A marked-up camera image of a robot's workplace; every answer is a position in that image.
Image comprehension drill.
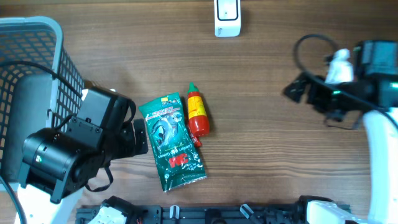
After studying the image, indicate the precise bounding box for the green glove package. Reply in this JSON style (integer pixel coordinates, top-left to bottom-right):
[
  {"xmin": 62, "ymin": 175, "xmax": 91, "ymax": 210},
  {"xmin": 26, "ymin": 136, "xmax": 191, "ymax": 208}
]
[{"xmin": 139, "ymin": 92, "xmax": 207, "ymax": 192}]

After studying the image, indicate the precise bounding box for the red tube package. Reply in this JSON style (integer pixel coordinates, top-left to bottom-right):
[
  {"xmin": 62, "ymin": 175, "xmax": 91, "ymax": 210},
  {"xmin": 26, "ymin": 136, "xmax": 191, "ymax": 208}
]
[{"xmin": 186, "ymin": 124, "xmax": 202, "ymax": 147}]

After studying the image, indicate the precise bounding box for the red sauce bottle green cap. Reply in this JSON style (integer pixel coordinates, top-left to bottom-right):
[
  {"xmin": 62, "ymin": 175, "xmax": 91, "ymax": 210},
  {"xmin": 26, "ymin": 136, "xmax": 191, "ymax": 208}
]
[{"xmin": 187, "ymin": 82, "xmax": 210, "ymax": 136}]

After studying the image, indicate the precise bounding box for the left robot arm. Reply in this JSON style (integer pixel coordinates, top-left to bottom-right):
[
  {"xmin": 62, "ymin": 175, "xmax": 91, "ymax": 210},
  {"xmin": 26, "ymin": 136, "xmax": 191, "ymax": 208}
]
[{"xmin": 17, "ymin": 88, "xmax": 148, "ymax": 223}]

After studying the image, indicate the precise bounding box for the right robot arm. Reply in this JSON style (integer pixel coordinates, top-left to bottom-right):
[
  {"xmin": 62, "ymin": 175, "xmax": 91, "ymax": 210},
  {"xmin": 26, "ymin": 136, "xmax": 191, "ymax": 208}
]
[{"xmin": 283, "ymin": 34, "xmax": 397, "ymax": 223}]

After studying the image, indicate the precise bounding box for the white barcode scanner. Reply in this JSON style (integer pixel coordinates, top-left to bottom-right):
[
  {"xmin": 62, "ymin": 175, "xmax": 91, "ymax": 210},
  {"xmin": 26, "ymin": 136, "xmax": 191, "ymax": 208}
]
[{"xmin": 214, "ymin": 0, "xmax": 241, "ymax": 38}]

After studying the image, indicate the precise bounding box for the grey black plastic basket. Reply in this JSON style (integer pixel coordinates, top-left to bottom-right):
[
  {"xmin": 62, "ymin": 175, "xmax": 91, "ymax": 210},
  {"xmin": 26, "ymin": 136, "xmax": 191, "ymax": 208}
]
[{"xmin": 1, "ymin": 16, "xmax": 85, "ymax": 190}]

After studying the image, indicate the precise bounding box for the right camera cable black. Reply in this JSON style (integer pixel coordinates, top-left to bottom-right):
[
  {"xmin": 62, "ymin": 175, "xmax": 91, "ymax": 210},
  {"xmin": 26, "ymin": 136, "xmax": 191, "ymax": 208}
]
[{"xmin": 292, "ymin": 34, "xmax": 397, "ymax": 128}]

